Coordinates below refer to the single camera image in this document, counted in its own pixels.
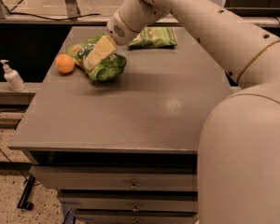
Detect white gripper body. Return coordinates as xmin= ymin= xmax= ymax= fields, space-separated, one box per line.
xmin=106 ymin=10 xmax=138 ymax=46

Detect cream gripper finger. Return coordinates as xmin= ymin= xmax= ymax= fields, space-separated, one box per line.
xmin=92 ymin=35 xmax=117 ymax=59
xmin=83 ymin=50 xmax=109 ymax=71

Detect green rice chip bag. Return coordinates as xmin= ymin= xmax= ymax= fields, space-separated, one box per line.
xmin=67 ymin=33 xmax=127 ymax=81

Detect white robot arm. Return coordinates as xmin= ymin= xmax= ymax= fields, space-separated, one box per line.
xmin=106 ymin=0 xmax=280 ymax=224

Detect orange fruit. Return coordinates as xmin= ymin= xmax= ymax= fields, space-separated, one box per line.
xmin=55 ymin=53 xmax=75 ymax=74

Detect green snack packet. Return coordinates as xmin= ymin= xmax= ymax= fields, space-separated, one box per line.
xmin=128 ymin=27 xmax=177 ymax=49

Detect white pump dispenser bottle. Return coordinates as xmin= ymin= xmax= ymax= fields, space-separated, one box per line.
xmin=0 ymin=60 xmax=25 ymax=91

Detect grey drawer cabinet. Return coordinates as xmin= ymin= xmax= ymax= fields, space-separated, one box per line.
xmin=9 ymin=29 xmax=230 ymax=217

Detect top grey drawer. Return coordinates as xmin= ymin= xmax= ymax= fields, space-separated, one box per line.
xmin=30 ymin=166 xmax=197 ymax=191

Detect grey drawer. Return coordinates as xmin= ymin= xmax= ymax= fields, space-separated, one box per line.
xmin=75 ymin=210 xmax=198 ymax=224
xmin=57 ymin=191 xmax=198 ymax=212
xmin=30 ymin=166 xmax=197 ymax=191

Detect bottom grey drawer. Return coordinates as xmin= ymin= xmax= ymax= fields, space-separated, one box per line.
xmin=75 ymin=210 xmax=198 ymax=224

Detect black floor stand foot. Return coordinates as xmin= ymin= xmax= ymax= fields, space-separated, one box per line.
xmin=17 ymin=175 xmax=35 ymax=211

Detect middle grey drawer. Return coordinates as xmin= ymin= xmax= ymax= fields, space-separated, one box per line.
xmin=57 ymin=191 xmax=198 ymax=212

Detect black cable on rail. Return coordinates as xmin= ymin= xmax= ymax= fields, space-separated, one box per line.
xmin=8 ymin=12 xmax=102 ymax=21

